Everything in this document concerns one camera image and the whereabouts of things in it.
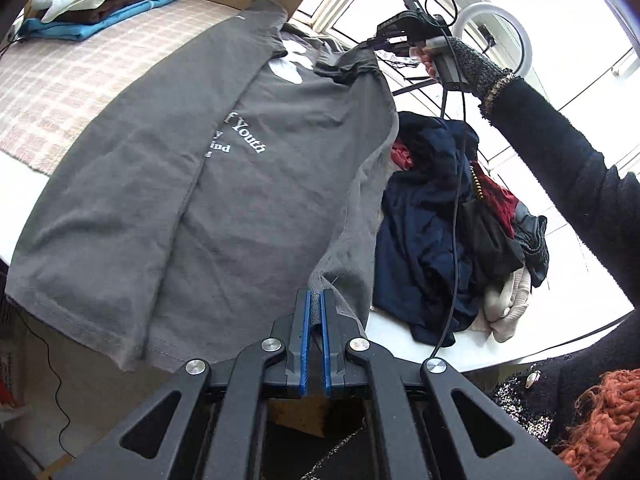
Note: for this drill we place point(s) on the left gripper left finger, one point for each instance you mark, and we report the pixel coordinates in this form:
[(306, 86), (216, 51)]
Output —
[(296, 368)]

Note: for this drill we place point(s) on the right forearm black sleeve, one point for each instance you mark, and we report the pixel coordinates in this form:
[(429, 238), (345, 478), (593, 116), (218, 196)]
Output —
[(601, 206)]

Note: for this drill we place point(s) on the blue folded garment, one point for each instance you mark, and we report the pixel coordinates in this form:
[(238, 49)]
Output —
[(36, 29)]

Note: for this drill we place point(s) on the navy blue garment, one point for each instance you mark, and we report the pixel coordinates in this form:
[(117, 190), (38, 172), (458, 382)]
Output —
[(423, 274)]

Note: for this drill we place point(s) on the plaid pink table cloth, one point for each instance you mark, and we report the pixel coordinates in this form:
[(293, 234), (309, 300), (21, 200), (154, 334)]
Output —
[(51, 89)]

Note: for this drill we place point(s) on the beige garment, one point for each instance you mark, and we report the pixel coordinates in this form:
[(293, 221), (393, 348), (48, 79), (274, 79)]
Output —
[(503, 305)]

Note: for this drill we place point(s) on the dark grey printed t-shirt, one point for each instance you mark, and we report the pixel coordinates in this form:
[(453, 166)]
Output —
[(248, 164)]

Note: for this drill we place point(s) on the brown folded garment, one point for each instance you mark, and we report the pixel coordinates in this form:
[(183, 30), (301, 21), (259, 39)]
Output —
[(94, 16)]

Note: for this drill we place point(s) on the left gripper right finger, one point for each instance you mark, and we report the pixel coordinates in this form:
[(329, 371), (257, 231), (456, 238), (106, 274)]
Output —
[(340, 376)]

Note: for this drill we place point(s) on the orange knitted scarf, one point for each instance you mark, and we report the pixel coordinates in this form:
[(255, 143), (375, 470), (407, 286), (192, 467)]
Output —
[(606, 444)]

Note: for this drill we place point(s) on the red garment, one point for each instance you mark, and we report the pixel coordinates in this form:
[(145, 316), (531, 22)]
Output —
[(501, 202)]

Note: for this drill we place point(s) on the person's right hand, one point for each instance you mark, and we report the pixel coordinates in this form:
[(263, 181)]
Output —
[(426, 56)]

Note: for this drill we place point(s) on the black leather garment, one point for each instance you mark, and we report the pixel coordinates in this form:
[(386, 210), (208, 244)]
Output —
[(494, 254)]

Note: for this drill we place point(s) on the white ring light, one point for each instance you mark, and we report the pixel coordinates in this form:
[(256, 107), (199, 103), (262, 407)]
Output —
[(506, 40)]

